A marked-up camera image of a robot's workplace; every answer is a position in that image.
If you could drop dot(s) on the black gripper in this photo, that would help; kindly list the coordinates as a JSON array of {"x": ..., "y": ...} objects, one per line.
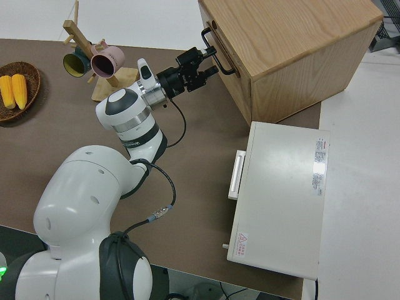
[{"x": 192, "y": 70}]

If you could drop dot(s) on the wooden cabinet drawer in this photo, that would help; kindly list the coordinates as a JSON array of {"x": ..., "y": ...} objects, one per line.
[{"x": 237, "y": 90}]

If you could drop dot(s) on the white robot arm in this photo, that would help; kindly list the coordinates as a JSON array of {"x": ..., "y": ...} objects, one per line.
[{"x": 78, "y": 193}]

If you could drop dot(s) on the wooden mug rack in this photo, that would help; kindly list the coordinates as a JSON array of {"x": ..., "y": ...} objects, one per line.
[{"x": 125, "y": 76}]

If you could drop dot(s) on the light wooden cabinet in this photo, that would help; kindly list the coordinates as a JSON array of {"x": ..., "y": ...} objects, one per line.
[{"x": 297, "y": 37}]

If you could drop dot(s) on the pink mug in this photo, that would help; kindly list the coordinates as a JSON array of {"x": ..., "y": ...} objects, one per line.
[{"x": 111, "y": 59}]

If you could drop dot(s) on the dark blue mug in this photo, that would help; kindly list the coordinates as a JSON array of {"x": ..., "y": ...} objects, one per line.
[{"x": 73, "y": 64}]

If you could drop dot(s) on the white toaster oven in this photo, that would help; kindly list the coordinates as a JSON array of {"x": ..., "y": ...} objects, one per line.
[{"x": 278, "y": 193}]

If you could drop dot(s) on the round wicker basket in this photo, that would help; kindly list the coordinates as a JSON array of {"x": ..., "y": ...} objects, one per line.
[{"x": 32, "y": 81}]

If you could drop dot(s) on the yellow corn cob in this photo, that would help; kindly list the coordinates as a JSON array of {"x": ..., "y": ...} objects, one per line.
[
  {"x": 6, "y": 92},
  {"x": 19, "y": 90}
]

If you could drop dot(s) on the dark metal frame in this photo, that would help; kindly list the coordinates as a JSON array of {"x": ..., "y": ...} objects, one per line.
[{"x": 387, "y": 34}]

